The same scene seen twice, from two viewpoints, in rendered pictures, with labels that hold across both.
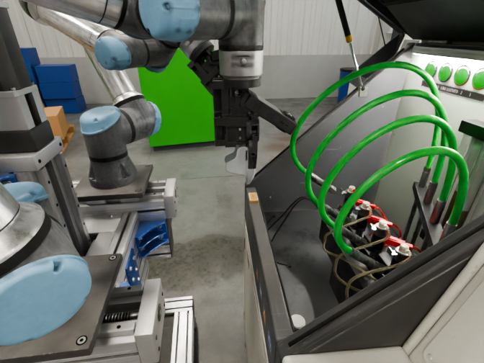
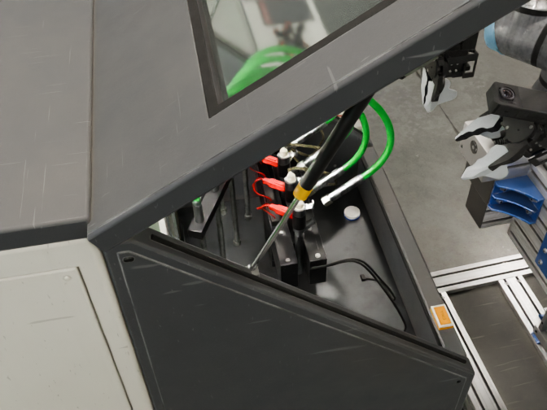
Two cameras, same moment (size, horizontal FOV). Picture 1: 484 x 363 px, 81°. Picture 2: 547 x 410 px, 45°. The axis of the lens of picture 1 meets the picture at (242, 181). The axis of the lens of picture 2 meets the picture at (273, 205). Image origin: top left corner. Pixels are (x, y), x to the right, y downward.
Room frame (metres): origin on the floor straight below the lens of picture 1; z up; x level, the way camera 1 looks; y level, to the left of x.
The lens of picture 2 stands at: (1.58, -0.41, 2.04)
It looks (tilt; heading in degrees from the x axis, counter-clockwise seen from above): 46 degrees down; 176
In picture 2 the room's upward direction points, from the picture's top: 2 degrees counter-clockwise
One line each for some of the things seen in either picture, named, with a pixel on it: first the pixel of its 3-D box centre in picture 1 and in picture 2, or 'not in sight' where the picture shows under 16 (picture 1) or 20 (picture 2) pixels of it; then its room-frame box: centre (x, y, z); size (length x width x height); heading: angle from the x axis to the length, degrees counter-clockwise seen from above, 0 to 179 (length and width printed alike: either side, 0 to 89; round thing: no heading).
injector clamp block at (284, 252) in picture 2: (357, 275); (288, 227); (0.55, -0.31, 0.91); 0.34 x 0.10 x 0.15; 5
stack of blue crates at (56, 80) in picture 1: (42, 81); not in sight; (5.91, 3.97, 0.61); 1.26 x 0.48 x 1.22; 98
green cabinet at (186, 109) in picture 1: (178, 96); not in sight; (4.21, 0.92, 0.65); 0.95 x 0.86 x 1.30; 106
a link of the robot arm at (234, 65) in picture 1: (240, 65); not in sight; (0.52, 0.00, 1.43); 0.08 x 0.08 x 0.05
